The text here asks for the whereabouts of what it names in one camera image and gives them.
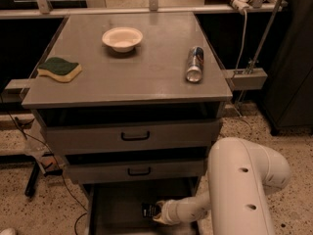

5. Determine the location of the black clamp tool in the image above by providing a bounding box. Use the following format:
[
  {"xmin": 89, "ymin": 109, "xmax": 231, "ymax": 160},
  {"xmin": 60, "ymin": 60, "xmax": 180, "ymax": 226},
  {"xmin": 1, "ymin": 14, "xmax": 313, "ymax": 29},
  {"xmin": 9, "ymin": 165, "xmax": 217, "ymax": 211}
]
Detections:
[{"xmin": 24, "ymin": 154, "xmax": 63, "ymax": 198}]

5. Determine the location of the top grey drawer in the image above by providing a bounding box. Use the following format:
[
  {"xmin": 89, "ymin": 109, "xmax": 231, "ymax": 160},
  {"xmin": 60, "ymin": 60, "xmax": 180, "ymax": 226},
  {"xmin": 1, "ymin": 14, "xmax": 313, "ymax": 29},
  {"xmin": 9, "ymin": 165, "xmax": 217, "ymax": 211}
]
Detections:
[{"xmin": 42, "ymin": 119, "xmax": 222, "ymax": 155}]

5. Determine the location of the diagonal metal rod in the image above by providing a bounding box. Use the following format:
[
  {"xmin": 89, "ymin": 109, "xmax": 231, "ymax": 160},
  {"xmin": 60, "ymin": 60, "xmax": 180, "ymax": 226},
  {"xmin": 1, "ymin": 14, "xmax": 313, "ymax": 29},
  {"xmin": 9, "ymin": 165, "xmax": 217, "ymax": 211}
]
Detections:
[{"xmin": 245, "ymin": 0, "xmax": 283, "ymax": 74}]

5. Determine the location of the middle grey drawer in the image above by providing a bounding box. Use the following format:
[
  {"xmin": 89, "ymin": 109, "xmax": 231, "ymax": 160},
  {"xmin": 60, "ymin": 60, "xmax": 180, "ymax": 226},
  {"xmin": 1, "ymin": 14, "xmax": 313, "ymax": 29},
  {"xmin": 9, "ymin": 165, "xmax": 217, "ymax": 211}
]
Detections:
[{"xmin": 67, "ymin": 159, "xmax": 206, "ymax": 184}]

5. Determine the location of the grey drawer cabinet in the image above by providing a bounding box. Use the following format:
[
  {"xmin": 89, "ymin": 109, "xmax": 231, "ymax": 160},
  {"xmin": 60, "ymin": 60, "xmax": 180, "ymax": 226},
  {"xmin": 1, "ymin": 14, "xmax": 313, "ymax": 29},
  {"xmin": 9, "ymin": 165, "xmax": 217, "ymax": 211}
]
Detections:
[{"xmin": 21, "ymin": 12, "xmax": 233, "ymax": 235}]

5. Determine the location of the bottom open grey drawer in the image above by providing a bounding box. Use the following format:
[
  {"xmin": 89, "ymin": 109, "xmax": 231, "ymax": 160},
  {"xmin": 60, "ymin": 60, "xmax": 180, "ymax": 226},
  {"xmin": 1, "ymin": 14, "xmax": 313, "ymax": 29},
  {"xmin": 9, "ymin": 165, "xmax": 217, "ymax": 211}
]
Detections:
[{"xmin": 85, "ymin": 179, "xmax": 200, "ymax": 235}]

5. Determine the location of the black rxbar chocolate bar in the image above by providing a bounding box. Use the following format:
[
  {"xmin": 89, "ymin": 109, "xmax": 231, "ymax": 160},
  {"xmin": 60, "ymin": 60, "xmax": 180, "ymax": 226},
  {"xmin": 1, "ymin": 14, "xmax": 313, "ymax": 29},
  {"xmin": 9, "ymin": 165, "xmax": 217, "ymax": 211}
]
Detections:
[{"xmin": 141, "ymin": 203, "xmax": 161, "ymax": 217}]

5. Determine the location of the white power cable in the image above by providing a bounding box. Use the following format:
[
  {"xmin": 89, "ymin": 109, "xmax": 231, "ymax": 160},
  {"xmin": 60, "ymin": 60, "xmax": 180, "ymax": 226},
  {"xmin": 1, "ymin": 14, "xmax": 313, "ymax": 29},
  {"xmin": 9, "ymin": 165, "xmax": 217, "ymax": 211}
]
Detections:
[{"xmin": 218, "ymin": 9, "xmax": 254, "ymax": 139}]

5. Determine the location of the green and yellow sponge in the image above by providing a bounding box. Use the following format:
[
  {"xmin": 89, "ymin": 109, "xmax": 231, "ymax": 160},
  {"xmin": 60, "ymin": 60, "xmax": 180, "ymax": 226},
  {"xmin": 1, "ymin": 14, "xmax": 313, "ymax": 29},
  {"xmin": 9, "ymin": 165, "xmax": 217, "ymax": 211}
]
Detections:
[{"xmin": 37, "ymin": 57, "xmax": 82, "ymax": 83}]

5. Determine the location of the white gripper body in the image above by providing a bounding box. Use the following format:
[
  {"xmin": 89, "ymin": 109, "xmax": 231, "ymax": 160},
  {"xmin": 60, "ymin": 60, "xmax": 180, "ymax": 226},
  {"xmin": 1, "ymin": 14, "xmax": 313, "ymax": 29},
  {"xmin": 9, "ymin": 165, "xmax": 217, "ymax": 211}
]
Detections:
[{"xmin": 160, "ymin": 200, "xmax": 180, "ymax": 225}]

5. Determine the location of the black floor cable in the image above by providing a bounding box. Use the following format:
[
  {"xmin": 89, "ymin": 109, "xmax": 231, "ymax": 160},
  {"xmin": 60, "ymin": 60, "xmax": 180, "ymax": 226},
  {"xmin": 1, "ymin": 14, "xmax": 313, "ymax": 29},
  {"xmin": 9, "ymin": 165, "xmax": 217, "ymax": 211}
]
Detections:
[{"xmin": 0, "ymin": 95, "xmax": 89, "ymax": 235}]

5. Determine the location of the dark cabinet at right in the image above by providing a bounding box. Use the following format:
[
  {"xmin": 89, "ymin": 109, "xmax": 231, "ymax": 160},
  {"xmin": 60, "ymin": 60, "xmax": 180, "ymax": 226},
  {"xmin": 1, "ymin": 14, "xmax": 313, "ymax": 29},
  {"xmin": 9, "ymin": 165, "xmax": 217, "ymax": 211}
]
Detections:
[{"xmin": 260, "ymin": 0, "xmax": 313, "ymax": 135}]

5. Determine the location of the silver blue drink can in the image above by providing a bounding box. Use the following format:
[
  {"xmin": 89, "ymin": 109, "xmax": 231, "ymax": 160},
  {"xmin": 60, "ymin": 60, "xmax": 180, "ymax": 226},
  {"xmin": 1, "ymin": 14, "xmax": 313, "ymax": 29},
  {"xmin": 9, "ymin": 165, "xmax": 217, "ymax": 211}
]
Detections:
[{"xmin": 186, "ymin": 46, "xmax": 203, "ymax": 83}]

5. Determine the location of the grey metal bracket block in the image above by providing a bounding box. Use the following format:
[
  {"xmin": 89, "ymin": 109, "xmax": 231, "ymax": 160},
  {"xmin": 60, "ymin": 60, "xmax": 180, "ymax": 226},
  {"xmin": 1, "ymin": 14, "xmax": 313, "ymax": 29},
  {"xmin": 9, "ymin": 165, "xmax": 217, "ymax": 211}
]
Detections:
[{"xmin": 222, "ymin": 69, "xmax": 267, "ymax": 91}]

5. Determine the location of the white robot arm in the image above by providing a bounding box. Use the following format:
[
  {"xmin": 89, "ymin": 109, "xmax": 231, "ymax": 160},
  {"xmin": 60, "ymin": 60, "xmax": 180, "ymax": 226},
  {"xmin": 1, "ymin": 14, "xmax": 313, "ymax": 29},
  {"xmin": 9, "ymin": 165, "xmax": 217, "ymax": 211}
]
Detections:
[{"xmin": 153, "ymin": 137, "xmax": 291, "ymax": 235}]

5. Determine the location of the white paper bowl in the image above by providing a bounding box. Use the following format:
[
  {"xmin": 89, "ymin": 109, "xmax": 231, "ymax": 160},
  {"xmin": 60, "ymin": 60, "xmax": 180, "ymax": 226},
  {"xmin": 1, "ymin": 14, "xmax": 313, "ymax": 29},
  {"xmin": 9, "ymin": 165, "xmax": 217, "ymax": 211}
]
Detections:
[{"xmin": 102, "ymin": 27, "xmax": 143, "ymax": 53}]

